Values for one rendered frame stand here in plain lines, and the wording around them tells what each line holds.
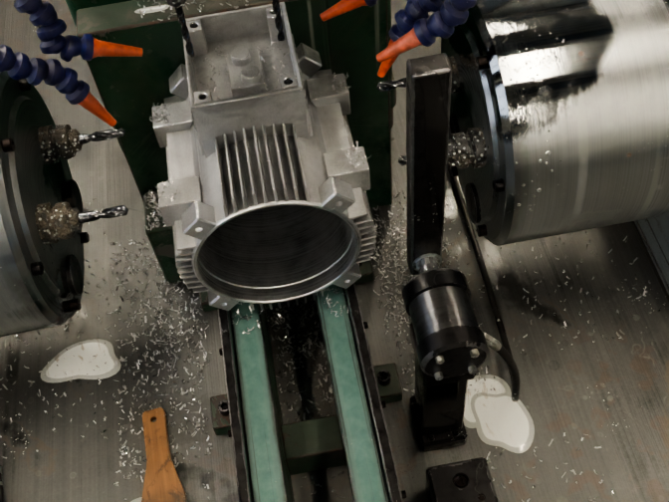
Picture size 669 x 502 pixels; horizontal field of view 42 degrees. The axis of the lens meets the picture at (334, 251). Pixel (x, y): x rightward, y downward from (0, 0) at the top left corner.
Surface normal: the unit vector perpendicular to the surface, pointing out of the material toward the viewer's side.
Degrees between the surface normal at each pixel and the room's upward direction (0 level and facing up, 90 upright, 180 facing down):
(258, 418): 0
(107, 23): 0
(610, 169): 73
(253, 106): 90
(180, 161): 0
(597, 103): 43
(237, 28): 90
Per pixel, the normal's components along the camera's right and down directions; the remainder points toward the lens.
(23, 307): 0.17, 0.78
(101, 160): -0.07, -0.57
